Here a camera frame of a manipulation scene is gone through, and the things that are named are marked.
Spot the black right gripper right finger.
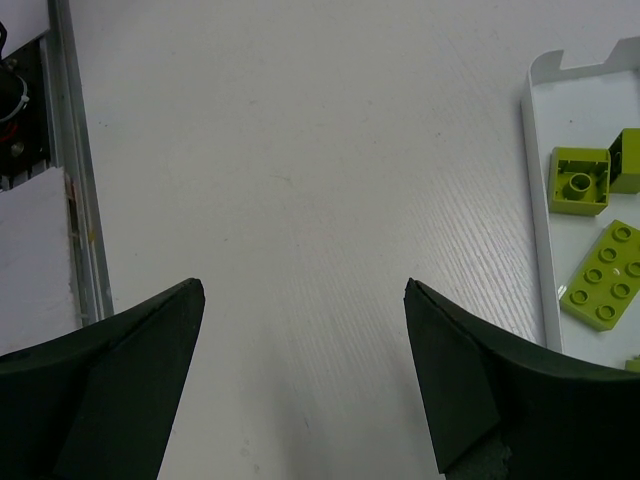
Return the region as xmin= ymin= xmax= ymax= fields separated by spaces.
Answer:
xmin=404 ymin=280 xmax=639 ymax=479

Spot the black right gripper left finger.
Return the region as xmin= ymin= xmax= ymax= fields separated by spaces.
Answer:
xmin=1 ymin=278 xmax=204 ymax=479

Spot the small green brick front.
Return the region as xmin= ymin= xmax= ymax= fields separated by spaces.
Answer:
xmin=625 ymin=355 xmax=640 ymax=373

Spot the green lego plate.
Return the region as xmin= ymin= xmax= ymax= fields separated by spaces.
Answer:
xmin=559 ymin=220 xmax=639 ymax=332

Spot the small green brick upturned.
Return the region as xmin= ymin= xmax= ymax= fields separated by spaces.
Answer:
xmin=548 ymin=147 xmax=611 ymax=217

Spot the green square brick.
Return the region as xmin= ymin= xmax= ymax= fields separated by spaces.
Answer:
xmin=609 ymin=128 xmax=640 ymax=194

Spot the white divided tray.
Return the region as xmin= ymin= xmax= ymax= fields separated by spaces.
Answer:
xmin=521 ymin=37 xmax=639 ymax=373

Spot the aluminium table rail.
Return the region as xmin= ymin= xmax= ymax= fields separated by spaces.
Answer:
xmin=40 ymin=1 xmax=114 ymax=326

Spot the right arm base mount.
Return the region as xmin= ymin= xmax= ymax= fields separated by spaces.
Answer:
xmin=1 ymin=40 xmax=51 ymax=190

